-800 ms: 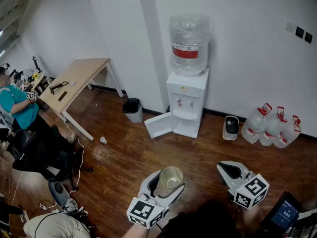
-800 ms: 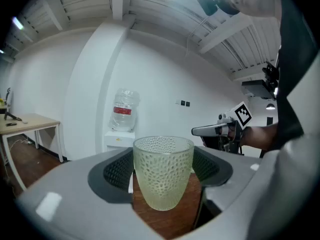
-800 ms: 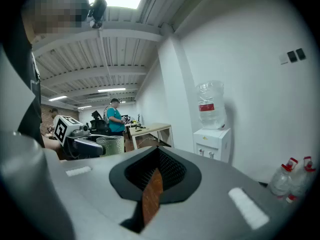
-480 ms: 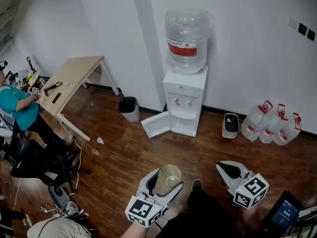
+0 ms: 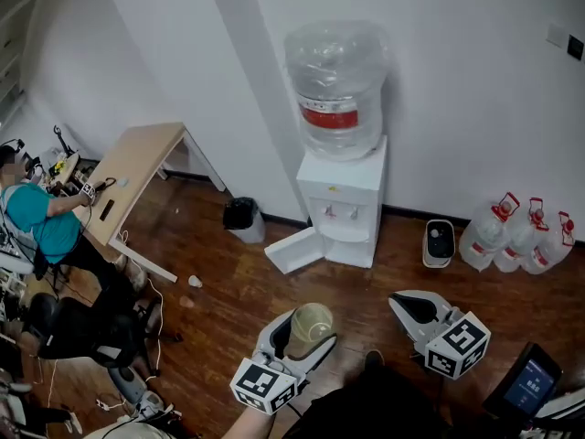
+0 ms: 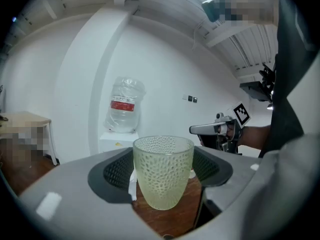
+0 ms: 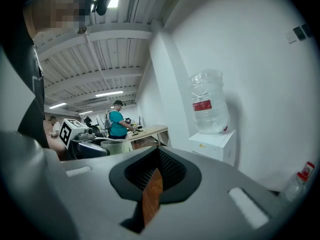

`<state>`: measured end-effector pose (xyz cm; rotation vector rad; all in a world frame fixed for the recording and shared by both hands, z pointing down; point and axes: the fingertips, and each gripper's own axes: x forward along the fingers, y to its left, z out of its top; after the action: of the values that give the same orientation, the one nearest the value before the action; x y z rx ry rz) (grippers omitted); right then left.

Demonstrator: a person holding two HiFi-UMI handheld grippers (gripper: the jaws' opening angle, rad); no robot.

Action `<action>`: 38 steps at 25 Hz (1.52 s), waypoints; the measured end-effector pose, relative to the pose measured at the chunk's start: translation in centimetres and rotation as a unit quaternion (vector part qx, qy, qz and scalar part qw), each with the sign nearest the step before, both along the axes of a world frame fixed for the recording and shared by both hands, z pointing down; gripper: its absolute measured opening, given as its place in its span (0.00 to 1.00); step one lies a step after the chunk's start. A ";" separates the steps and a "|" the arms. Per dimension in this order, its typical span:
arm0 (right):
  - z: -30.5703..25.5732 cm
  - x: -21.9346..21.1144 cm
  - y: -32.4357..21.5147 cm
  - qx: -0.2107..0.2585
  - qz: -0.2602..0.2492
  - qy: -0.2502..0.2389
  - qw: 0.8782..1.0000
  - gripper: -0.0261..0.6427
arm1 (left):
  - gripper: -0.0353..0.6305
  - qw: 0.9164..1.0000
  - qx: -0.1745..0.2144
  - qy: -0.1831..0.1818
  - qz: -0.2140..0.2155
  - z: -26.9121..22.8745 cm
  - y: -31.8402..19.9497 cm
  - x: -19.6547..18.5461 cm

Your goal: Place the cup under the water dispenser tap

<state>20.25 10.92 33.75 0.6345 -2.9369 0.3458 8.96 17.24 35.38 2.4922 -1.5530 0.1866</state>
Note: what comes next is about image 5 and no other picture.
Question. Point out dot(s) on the white water dispenser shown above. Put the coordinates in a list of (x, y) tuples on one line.
[(343, 181)]

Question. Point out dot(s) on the translucent plastic cup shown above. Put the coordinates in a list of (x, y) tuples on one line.
[(313, 325)]

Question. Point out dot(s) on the light wooden desk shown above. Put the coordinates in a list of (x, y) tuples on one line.
[(141, 153)]

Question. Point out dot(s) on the black wall panel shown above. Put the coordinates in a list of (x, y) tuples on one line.
[(575, 47)]

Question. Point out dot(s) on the large plastic-wrapped water bottle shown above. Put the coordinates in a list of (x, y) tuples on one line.
[(338, 89)]

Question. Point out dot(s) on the person's black clothing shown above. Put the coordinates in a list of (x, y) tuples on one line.
[(375, 405)]

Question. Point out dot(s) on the person's black shoe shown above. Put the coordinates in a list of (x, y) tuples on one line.
[(375, 358)]

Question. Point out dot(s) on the black-bagged trash bin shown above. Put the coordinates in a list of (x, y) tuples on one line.
[(240, 215)]

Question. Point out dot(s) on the white paper cup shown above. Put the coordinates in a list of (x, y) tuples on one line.
[(195, 281)]

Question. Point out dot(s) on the black tablet with screen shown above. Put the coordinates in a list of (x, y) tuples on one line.
[(525, 382)]

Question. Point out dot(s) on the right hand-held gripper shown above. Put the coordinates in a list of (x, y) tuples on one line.
[(457, 343)]

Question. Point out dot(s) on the person's left forearm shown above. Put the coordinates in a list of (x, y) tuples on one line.
[(251, 425)]

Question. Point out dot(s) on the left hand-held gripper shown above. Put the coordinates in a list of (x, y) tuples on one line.
[(262, 384)]

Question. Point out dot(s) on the white power strip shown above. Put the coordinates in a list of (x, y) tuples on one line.
[(103, 403)]

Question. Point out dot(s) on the black office chair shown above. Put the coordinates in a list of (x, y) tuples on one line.
[(82, 332)]

